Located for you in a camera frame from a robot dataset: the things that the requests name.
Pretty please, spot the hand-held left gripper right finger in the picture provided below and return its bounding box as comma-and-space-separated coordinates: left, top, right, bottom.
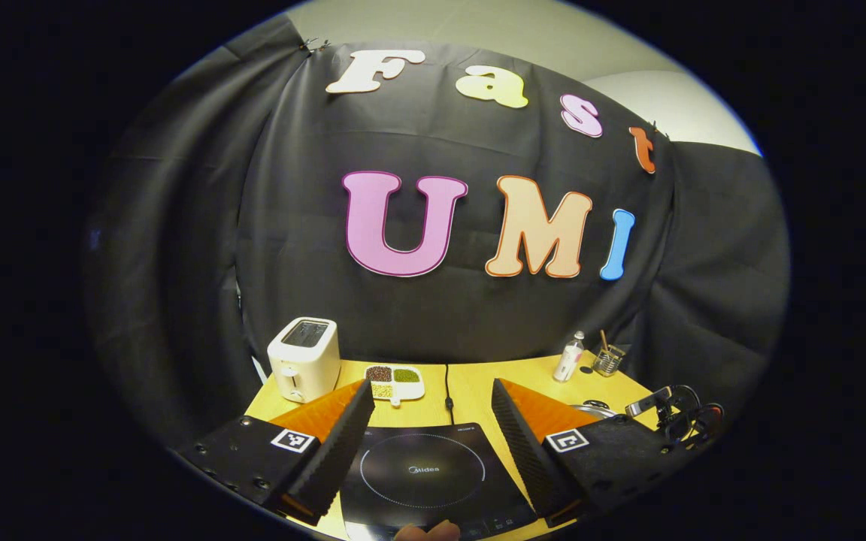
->
492, 378, 704, 528

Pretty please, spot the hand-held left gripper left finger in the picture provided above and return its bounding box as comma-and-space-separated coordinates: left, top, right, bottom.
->
177, 378, 376, 527

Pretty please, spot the stainless steel pot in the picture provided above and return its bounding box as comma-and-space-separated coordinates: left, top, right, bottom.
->
570, 400, 620, 419

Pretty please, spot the black induction cooktop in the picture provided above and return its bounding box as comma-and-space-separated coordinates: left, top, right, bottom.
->
339, 422, 539, 540

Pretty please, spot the white divided bean plate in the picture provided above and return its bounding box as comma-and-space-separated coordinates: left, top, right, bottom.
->
364, 364, 426, 408

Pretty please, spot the clear bottle with pink label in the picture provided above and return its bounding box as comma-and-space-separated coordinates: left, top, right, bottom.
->
553, 331, 586, 383

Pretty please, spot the white toaster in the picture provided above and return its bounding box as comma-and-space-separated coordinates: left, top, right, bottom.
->
267, 316, 341, 404

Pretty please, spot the black backdrop cloth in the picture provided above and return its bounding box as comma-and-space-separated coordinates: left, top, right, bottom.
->
83, 15, 791, 452

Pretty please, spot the wire mesh utensil holder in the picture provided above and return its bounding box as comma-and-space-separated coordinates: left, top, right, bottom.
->
592, 329, 627, 377

